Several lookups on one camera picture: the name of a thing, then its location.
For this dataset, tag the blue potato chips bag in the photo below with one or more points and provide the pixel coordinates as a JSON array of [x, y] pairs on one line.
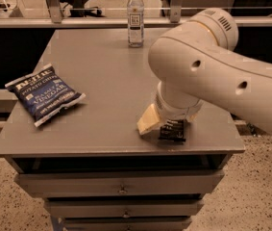
[[43, 94]]

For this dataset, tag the clear plastic water bottle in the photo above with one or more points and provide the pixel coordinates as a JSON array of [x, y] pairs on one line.
[[135, 13]]

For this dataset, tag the grey bottom drawer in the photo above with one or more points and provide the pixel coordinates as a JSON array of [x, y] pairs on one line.
[[127, 224]]

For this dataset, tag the grey middle drawer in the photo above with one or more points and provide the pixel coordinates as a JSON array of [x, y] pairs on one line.
[[124, 208]]

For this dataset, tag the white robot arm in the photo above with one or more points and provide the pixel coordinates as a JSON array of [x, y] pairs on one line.
[[195, 63]]

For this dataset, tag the grey drawer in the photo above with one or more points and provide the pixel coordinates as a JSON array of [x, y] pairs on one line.
[[124, 208], [127, 183], [127, 224]]

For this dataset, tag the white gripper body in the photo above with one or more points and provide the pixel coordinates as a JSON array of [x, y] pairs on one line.
[[174, 112]]

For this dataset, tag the metal railing frame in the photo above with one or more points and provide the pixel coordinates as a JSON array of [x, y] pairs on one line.
[[78, 15]]

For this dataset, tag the black rxbar chocolate bar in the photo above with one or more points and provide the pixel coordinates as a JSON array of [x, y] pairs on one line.
[[173, 130]]

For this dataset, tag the grey top drawer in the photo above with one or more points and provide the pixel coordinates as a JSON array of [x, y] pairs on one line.
[[127, 183]]

